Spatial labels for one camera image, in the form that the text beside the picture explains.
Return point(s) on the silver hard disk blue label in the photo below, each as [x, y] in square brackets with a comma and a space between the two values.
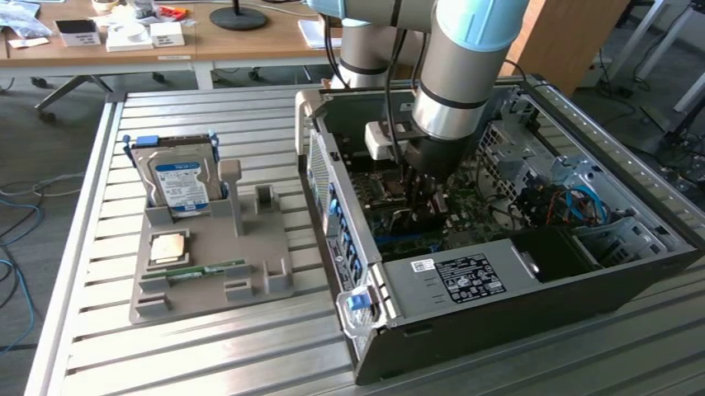
[177, 181]

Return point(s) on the perforated silver drive cage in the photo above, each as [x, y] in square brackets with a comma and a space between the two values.
[512, 165]

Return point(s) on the white paper tag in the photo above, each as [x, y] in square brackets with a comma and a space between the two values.
[27, 43]

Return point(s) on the grey power supply unit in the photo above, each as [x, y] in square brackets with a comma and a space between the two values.
[408, 297]

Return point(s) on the blue expansion slot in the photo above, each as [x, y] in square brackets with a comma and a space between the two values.
[397, 239]

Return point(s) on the blue disk caddy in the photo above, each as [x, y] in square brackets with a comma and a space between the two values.
[146, 141]

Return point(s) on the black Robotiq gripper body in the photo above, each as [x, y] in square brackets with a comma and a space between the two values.
[438, 156]

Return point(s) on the clear plastic bag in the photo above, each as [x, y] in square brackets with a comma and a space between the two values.
[22, 20]

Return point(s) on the plain white box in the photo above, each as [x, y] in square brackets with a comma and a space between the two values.
[166, 35]

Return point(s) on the silver disk bay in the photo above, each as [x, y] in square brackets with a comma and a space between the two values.
[617, 243]

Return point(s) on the graphics card with metal bracket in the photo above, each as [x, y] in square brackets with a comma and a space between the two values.
[413, 227]

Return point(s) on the grey parts rack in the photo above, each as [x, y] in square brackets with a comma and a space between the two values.
[221, 247]

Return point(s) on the blue case latch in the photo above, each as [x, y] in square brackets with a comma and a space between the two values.
[358, 301]

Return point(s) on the black round lamp base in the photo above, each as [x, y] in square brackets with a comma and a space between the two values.
[238, 18]

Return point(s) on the open black PC case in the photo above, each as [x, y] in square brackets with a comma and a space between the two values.
[496, 330]

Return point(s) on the green RAM stick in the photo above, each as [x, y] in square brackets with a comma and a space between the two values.
[193, 272]

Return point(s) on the stack of papers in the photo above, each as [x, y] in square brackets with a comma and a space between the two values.
[313, 37]

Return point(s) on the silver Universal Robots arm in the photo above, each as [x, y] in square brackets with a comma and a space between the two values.
[457, 74]

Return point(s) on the wooden desk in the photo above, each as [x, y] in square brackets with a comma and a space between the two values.
[55, 55]

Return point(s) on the black expansion slot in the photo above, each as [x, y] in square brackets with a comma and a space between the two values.
[410, 248]

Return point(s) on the CPU chip with metal lid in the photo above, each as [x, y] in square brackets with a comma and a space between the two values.
[167, 247]

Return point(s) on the black and white box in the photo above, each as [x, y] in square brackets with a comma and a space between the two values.
[76, 31]

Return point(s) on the red object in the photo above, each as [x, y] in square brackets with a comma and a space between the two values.
[171, 12]

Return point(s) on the green motherboard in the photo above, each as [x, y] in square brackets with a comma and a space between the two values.
[480, 214]

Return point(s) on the white box with round part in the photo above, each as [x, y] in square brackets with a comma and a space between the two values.
[130, 37]

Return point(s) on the CPU socket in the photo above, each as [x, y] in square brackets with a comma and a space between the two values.
[392, 187]

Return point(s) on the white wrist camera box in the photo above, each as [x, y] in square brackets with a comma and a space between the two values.
[380, 142]

